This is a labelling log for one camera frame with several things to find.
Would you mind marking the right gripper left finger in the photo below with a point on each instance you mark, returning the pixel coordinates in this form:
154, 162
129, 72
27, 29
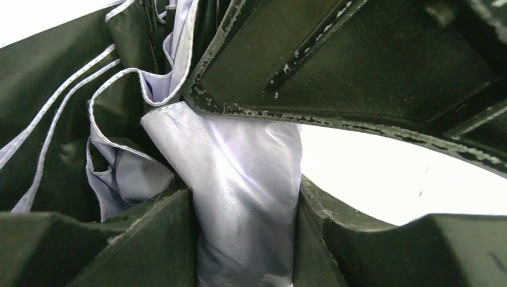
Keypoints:
151, 244

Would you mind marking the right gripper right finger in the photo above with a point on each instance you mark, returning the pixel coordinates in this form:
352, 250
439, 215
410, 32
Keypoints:
337, 245

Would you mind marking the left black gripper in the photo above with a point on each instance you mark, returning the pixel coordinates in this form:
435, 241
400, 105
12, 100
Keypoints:
430, 73

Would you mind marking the black and lavender folding umbrella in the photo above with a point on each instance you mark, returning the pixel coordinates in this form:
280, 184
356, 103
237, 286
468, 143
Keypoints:
94, 123

